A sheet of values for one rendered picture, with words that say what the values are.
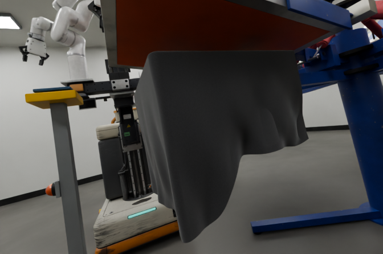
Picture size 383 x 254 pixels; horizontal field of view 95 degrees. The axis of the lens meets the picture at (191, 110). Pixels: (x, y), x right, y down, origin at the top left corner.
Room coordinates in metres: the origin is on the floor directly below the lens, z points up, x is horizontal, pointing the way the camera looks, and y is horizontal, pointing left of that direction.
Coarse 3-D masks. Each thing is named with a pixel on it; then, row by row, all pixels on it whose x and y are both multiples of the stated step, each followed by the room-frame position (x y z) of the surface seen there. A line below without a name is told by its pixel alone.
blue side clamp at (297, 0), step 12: (288, 0) 0.47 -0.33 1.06; (300, 0) 0.49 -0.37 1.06; (312, 0) 0.51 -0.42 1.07; (300, 12) 0.48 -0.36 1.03; (312, 12) 0.50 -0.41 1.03; (324, 12) 0.53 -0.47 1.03; (336, 12) 0.55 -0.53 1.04; (348, 12) 0.58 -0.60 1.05; (336, 24) 0.56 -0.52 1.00; (348, 24) 0.58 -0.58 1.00
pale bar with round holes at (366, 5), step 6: (366, 0) 0.57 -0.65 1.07; (372, 0) 0.58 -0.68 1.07; (354, 6) 0.60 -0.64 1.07; (360, 6) 0.59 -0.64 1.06; (366, 6) 0.57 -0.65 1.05; (372, 6) 0.57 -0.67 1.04; (354, 12) 0.60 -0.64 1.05; (360, 12) 0.59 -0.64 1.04; (366, 12) 0.58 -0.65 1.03; (372, 12) 0.58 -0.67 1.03; (354, 18) 0.61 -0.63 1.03; (360, 18) 0.61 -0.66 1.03; (366, 18) 0.61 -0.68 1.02
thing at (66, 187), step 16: (32, 96) 0.51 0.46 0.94; (48, 96) 0.53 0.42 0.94; (64, 96) 0.54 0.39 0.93; (80, 96) 0.63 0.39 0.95; (64, 112) 0.58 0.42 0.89; (64, 128) 0.58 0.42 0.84; (64, 144) 0.58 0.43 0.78; (64, 160) 0.57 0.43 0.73; (64, 176) 0.57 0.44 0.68; (64, 192) 0.57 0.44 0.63; (64, 208) 0.57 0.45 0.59; (80, 208) 0.61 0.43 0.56; (80, 224) 0.58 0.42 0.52; (80, 240) 0.58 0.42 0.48
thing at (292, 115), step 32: (192, 64) 0.42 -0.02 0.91; (224, 64) 0.46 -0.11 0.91; (256, 64) 0.50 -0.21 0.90; (288, 64) 0.55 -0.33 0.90; (192, 96) 0.41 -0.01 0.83; (224, 96) 0.45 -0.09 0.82; (256, 96) 0.50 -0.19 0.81; (288, 96) 0.55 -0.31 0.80; (192, 128) 0.41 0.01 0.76; (224, 128) 0.45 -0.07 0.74; (256, 128) 0.50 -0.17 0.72; (288, 128) 0.54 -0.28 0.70; (192, 160) 0.41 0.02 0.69; (224, 160) 0.44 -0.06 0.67; (192, 192) 0.41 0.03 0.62; (224, 192) 0.44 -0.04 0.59; (192, 224) 0.40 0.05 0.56
